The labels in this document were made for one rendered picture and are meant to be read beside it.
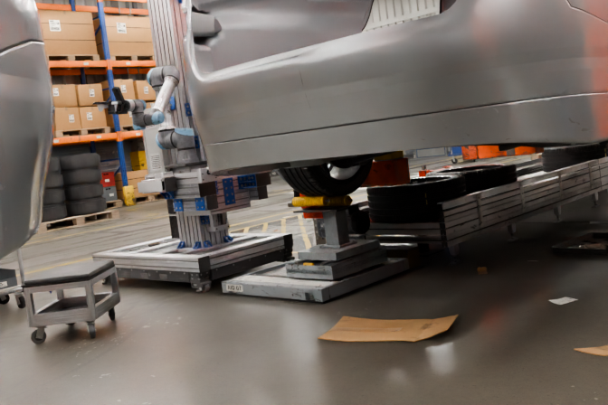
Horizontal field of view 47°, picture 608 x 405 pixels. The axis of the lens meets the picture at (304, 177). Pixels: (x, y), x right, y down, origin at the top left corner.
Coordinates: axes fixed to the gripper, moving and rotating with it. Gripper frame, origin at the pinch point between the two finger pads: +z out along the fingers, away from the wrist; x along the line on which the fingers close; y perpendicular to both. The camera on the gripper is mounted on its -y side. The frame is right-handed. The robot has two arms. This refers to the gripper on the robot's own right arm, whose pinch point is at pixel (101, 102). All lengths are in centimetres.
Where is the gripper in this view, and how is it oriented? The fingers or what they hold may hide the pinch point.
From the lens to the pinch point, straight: 427.7
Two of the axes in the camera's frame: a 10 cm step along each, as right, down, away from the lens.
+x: -8.8, -0.5, 4.7
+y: 0.1, 9.9, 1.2
